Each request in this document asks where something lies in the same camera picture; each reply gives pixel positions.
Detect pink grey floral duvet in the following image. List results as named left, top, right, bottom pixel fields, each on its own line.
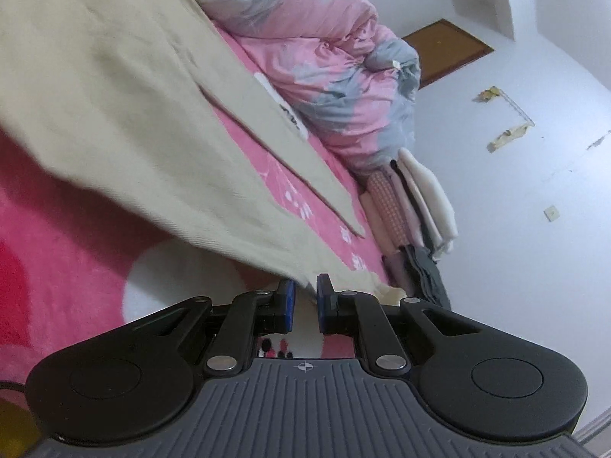
left=196, top=0, right=420, bottom=178

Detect peeling yellow wall tape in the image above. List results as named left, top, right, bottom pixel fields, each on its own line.
left=472, top=86, right=535, bottom=153

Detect brown wooden door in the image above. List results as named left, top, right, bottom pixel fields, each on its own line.
left=403, top=19, right=494, bottom=88

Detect pink floral fleece bedsheet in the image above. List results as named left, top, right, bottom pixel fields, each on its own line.
left=1, top=28, right=390, bottom=384

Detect beige khaki trousers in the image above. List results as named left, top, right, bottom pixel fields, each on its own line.
left=1, top=0, right=404, bottom=305

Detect stack of folded clothes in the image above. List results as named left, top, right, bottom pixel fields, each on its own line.
left=359, top=148, right=459, bottom=309

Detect white wall socket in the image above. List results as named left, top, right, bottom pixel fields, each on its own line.
left=544, top=206, right=560, bottom=222

